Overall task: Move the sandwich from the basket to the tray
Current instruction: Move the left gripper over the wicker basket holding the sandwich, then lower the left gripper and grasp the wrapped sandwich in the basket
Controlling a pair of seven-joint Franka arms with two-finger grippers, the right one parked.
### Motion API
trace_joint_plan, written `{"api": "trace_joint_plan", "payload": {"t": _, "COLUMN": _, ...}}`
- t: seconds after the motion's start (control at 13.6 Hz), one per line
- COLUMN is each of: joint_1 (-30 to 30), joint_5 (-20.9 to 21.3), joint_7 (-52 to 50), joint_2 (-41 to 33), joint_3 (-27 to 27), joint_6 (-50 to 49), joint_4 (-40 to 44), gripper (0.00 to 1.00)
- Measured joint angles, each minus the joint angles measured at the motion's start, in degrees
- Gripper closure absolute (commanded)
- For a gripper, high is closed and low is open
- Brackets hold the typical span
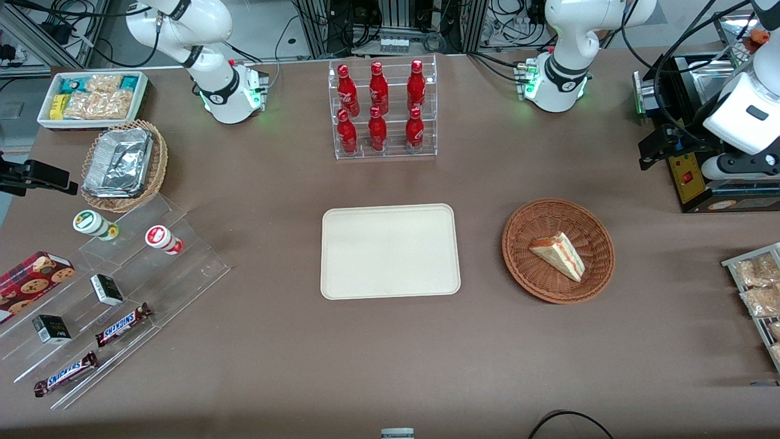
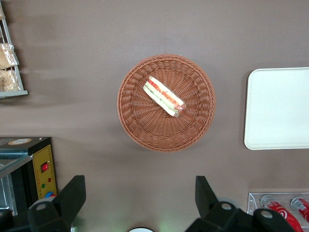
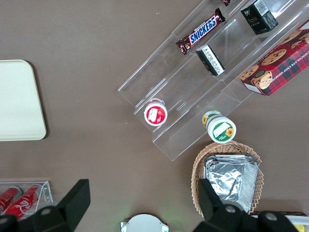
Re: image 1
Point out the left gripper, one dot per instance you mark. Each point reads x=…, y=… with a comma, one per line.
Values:
x=693, y=130

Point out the triangular sandwich wedge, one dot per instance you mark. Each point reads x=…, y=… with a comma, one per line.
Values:
x=559, y=256

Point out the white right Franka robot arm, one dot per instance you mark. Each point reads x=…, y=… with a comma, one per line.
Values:
x=201, y=36

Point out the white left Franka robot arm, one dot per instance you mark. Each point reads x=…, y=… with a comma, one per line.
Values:
x=567, y=36

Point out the silver foil tray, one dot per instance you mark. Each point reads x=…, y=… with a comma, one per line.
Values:
x=119, y=163

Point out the light tan wicker basket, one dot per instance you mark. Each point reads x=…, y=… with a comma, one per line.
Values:
x=158, y=164

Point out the round brown wicker basket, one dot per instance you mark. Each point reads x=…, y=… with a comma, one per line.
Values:
x=536, y=274

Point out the cream rectangular serving tray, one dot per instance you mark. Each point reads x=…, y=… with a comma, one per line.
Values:
x=390, y=251

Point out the black machine with yellow panel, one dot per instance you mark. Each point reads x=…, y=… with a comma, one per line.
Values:
x=691, y=180

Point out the white plastic crate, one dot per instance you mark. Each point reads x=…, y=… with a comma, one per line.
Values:
x=44, y=119

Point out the green lid yogurt cup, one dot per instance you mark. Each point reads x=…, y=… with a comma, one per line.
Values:
x=90, y=222

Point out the yellow snack packet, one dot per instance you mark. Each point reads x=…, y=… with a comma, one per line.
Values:
x=57, y=107

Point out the clear bag of crackers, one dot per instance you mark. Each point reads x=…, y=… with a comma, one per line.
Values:
x=103, y=83
x=100, y=105

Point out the teal snack packet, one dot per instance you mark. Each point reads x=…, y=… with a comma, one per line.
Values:
x=71, y=85
x=129, y=82

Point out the red cookie box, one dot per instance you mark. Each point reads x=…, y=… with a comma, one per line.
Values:
x=30, y=280

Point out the red lid yogurt cup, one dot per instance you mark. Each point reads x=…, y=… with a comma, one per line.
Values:
x=159, y=236

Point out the small black carton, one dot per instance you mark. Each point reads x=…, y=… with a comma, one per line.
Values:
x=106, y=289
x=52, y=329

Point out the clear bag of snacks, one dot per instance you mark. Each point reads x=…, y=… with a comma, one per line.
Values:
x=775, y=330
x=776, y=352
x=755, y=271
x=762, y=302

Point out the clear acrylic stepped stand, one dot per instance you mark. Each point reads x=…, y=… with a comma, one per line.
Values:
x=183, y=274

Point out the Snickers chocolate bar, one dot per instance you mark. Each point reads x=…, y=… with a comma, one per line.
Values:
x=122, y=325
x=66, y=374

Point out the red cola bottle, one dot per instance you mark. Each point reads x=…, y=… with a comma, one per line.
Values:
x=377, y=132
x=378, y=90
x=347, y=91
x=414, y=131
x=347, y=135
x=416, y=87

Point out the clear acrylic bottle rack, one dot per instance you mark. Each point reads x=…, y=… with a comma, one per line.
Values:
x=395, y=149

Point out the small grey device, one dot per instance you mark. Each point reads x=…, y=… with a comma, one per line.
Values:
x=397, y=434

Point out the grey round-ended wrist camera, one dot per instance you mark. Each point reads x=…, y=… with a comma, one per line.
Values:
x=712, y=167

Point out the aluminium profile frame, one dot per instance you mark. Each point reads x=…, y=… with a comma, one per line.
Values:
x=36, y=36

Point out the aluminium frame equipment rack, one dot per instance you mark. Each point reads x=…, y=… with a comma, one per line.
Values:
x=396, y=24

